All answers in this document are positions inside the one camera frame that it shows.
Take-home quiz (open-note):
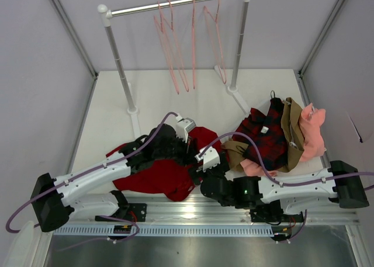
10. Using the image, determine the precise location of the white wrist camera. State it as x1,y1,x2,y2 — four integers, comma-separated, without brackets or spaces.
195,146,220,172
175,118,196,143

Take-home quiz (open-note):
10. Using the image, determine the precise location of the aluminium mounting rail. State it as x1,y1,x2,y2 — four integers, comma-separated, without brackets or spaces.
70,191,359,225

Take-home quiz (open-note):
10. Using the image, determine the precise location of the silver white clothes rack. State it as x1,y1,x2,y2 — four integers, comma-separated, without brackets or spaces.
98,0,250,137

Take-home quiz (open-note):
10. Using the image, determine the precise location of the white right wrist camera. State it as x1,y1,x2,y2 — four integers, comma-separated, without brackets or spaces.
195,146,220,172

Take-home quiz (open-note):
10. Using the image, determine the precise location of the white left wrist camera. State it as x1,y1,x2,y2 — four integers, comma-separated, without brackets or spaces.
175,118,196,143

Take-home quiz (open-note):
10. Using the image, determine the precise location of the red black plaid skirt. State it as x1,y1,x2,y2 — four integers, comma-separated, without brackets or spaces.
236,98,288,171

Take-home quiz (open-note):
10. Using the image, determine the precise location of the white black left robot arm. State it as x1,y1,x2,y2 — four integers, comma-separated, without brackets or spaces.
30,124,198,232

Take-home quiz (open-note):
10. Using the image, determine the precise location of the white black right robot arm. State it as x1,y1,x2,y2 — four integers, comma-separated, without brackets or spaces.
189,154,369,223

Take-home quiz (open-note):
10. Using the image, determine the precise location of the pink skirt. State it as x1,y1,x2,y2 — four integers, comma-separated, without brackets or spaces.
268,98,325,176

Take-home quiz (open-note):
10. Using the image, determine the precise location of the pink wire hanger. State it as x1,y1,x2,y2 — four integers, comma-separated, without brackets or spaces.
162,0,190,92
154,2,180,95
191,0,196,89
203,0,227,84

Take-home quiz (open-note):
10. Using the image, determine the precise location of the tan brown skirt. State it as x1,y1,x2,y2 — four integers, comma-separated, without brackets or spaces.
221,97,304,176

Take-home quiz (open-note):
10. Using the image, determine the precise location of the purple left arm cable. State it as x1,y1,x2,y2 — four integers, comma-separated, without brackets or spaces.
5,112,181,250

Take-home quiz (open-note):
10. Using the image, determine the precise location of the white slotted cable duct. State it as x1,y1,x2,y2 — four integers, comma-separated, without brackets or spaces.
54,224,274,237

